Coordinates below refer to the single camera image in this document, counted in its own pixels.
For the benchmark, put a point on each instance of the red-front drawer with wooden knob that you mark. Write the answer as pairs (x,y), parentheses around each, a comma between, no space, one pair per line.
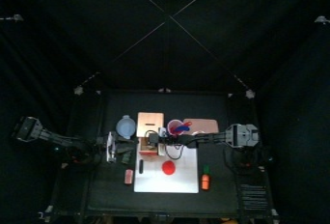
(148,153)

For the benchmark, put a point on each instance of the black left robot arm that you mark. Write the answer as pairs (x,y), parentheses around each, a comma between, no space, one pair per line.
(29,129)

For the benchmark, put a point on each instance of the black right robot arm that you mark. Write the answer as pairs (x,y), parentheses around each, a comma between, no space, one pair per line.
(240,134)

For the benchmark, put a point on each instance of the pale blue bowl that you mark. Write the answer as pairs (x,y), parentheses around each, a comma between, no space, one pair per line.
(126,128)

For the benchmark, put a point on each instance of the wooden drawer box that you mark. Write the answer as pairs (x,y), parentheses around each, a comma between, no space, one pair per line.
(150,123)

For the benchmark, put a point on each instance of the round flat red-orange dough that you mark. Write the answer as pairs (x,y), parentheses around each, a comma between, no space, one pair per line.
(168,167)

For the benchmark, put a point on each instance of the blue toy utensil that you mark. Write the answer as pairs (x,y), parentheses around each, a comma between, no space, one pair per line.
(182,128)

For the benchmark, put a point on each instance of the slim black tool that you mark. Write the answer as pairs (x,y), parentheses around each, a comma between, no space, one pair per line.
(140,166)

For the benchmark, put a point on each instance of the red toy utensil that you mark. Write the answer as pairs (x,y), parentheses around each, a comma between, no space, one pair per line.
(187,124)

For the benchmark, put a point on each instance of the toy watermelon slice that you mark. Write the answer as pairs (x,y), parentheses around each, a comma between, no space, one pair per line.
(128,176)

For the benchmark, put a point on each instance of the tan rectangular board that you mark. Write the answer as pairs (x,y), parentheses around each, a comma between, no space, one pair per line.
(203,125)

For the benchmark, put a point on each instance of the white cutting board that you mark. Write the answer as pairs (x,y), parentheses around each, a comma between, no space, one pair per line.
(180,179)

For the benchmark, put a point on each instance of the orange toy carrot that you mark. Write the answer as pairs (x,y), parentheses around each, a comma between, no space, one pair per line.
(204,181)

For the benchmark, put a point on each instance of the white text label sticker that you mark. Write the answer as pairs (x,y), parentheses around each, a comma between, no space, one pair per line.
(252,199)

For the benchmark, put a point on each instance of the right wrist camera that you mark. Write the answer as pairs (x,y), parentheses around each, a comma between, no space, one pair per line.
(154,138)

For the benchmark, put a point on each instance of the metal frame bracket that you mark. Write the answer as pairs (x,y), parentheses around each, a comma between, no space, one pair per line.
(16,17)
(321,19)

